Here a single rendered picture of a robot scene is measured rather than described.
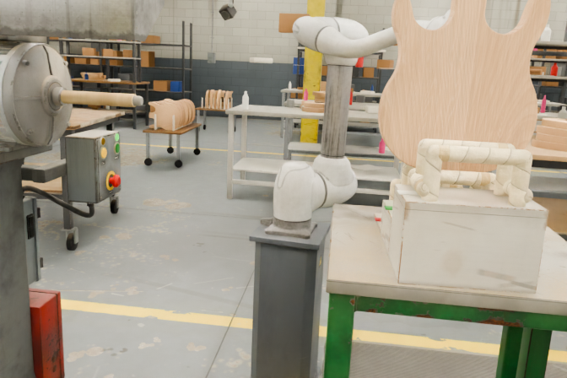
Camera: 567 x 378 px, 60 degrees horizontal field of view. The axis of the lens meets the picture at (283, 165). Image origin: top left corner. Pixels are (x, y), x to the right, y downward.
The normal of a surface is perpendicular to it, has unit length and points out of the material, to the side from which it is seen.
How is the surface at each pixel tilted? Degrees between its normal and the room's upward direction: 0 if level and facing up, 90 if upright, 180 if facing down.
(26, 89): 88
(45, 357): 90
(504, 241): 90
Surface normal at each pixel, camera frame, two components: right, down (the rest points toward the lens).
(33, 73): 0.97, 0.00
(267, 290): -0.25, 0.18
